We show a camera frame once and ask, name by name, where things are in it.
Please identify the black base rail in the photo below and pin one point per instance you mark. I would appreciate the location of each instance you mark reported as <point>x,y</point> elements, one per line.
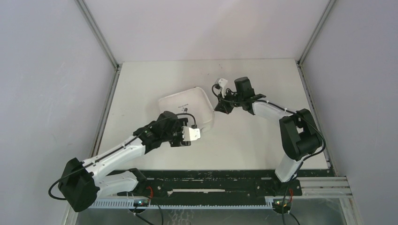
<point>214,187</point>

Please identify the circuit board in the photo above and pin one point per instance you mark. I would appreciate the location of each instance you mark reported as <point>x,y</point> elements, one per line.
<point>281,203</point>
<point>141,203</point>

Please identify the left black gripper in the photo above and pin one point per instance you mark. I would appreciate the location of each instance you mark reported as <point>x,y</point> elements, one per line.
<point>179,123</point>

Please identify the right circuit board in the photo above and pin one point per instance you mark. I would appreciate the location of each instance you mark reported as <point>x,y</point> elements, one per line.
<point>281,203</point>

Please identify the left circuit board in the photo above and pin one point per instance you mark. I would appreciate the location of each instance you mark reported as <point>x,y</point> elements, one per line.
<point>141,203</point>

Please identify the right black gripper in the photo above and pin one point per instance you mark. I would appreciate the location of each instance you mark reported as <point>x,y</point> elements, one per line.
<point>223,105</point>

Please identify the grey box lid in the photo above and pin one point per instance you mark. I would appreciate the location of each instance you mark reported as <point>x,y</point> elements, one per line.
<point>194,101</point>

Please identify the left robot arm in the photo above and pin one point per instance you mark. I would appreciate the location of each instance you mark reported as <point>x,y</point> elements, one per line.
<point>83,182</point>

